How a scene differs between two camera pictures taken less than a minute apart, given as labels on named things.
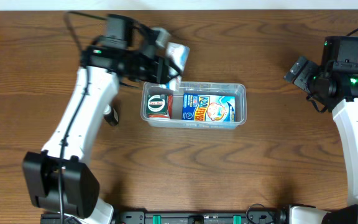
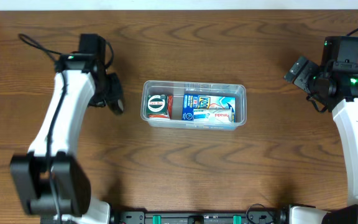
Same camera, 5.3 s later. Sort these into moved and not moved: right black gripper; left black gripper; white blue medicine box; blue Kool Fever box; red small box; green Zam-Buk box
Moved: left black gripper; white blue medicine box
Not moved: blue Kool Fever box; green Zam-Buk box; right black gripper; red small box
